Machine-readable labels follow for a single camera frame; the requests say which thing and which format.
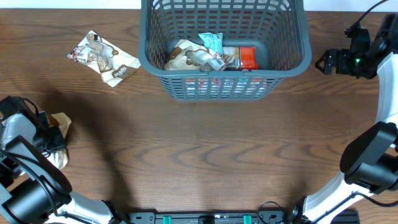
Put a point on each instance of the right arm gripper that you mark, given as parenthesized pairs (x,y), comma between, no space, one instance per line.
(342,55)

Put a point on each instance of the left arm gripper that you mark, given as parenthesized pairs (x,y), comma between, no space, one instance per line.
(58,140)

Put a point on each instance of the beige snack bag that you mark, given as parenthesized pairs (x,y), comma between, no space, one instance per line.
(59,124)

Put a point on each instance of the orange cracker package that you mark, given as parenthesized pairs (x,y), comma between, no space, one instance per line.
(243,58)

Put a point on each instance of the Panbee snack bag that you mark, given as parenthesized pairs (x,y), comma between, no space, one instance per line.
(112,63)
(188,55)

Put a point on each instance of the light blue snack packet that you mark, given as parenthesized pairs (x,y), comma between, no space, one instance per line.
(212,41)

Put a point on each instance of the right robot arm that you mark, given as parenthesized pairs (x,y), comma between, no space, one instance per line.
(365,168)

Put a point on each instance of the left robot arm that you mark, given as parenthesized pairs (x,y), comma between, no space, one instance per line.
(33,188)

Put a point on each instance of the grey plastic basket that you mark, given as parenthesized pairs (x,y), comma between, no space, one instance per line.
(278,29)

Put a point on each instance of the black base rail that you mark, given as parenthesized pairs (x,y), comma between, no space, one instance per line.
(264,216)

